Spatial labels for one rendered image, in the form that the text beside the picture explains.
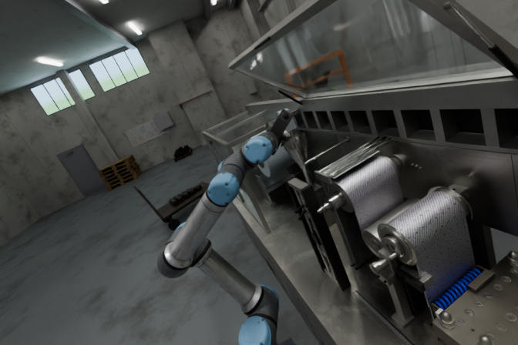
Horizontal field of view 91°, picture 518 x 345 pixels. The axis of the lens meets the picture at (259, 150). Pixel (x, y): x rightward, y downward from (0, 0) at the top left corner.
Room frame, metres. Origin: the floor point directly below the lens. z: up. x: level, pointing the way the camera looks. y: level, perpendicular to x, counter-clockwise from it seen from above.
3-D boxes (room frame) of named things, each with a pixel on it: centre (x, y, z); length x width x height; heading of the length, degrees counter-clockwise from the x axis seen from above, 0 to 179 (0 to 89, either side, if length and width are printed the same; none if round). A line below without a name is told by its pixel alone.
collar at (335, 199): (0.91, -0.20, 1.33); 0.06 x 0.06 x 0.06; 15
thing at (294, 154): (1.39, -0.21, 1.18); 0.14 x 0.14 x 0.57
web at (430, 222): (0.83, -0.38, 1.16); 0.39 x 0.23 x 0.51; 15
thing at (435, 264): (0.64, -0.42, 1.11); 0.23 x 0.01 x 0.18; 105
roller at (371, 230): (0.82, -0.38, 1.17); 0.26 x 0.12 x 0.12; 105
